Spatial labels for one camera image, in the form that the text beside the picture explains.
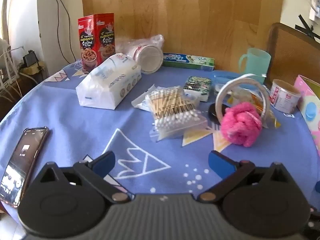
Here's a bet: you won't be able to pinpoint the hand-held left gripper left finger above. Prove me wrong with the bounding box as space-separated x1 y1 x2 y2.
31 151 131 203

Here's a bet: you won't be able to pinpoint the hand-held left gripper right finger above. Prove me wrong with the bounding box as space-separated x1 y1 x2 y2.
197 151 297 203

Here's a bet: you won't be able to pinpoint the pink fluffy ball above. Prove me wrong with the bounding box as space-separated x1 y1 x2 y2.
220 102 262 147

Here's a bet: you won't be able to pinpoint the bag of cotton swabs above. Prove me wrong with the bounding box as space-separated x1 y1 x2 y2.
144 85 209 143

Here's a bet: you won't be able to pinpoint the green patterned tissue packet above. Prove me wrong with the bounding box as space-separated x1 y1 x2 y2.
183 76 212 102

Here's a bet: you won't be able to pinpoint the pink cardboard box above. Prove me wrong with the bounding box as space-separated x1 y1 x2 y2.
293 74 320 158

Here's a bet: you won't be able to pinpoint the blue printed tablecloth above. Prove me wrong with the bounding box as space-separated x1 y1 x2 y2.
0 59 320 240

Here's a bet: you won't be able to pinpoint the black round lid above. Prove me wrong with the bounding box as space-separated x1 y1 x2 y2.
209 103 227 125

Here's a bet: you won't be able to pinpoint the clear pouch with white hoop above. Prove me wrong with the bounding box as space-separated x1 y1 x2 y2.
215 74 282 130

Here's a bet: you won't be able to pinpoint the white plastic packet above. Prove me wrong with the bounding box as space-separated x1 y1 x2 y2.
132 84 160 112

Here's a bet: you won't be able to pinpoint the translucent blue plastic container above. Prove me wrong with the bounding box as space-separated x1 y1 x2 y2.
210 70 265 98

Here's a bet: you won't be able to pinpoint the white tissue pack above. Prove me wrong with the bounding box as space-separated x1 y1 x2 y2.
76 53 142 110

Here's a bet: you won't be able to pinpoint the smartphone with dark case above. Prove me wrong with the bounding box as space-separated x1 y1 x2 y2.
0 127 50 208

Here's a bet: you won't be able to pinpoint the tin can with red label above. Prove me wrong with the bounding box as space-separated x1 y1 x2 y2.
269 79 302 114

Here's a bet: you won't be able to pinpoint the teal plastic cup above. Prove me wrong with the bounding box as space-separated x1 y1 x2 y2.
239 48 272 84

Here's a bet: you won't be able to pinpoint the green and blue toothpaste box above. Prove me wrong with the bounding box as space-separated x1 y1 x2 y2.
162 53 215 72

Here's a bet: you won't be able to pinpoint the red cereal box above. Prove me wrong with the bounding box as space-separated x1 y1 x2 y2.
77 13 116 74

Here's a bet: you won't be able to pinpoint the wooden panel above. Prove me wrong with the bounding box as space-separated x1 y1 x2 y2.
79 0 283 70

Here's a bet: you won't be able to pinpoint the black tape strips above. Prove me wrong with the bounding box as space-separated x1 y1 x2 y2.
295 14 320 43

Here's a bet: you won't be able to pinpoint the white wire rack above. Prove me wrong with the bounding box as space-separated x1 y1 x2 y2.
0 39 23 98

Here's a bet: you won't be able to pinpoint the black wall cable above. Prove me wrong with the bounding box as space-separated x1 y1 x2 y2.
52 0 77 62

